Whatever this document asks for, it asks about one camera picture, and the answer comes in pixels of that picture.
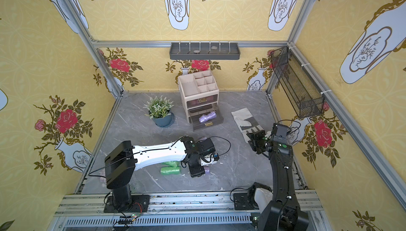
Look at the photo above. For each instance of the potted green plant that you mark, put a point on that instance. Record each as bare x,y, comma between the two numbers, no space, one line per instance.
160,111

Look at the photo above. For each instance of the black wire mesh basket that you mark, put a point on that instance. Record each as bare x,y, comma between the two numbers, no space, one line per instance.
301,91

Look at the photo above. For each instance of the purple roll bottom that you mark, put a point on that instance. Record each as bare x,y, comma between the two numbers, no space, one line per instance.
207,170

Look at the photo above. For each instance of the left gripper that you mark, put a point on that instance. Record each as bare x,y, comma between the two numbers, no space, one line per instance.
196,170

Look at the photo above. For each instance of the green roll middle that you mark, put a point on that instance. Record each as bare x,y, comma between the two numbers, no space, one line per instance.
172,163

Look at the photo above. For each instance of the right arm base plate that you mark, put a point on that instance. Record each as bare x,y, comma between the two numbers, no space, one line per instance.
242,201

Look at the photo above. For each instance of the beige drawer organizer cabinet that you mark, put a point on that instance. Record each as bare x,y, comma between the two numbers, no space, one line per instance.
197,85

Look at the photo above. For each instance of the white work glove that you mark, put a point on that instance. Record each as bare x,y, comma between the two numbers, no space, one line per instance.
246,122

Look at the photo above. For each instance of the green roll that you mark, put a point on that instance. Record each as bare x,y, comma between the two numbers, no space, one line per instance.
172,163
170,171

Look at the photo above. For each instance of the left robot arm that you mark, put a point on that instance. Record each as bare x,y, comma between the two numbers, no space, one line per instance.
127,158

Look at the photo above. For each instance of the grey wall shelf tray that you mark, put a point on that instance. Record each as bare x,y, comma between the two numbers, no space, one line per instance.
205,50

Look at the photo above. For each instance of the purple roll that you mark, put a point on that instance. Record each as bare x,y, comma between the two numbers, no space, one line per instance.
207,170
207,117

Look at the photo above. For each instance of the transparent drawer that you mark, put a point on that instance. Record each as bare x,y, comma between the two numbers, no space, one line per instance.
202,101
196,113

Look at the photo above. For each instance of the green roll bottom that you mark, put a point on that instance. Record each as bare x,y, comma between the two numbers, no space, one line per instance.
170,171

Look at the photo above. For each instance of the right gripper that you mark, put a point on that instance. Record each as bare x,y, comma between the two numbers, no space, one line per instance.
254,139

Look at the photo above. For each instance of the transparent top drawer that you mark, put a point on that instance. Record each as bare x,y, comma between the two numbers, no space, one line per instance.
202,101

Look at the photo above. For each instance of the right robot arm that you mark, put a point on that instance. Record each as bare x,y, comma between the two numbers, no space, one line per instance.
282,212

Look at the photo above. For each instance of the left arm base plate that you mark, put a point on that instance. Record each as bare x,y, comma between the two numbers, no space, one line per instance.
137,204

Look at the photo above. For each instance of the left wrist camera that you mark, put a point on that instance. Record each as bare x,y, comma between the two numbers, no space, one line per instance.
213,158

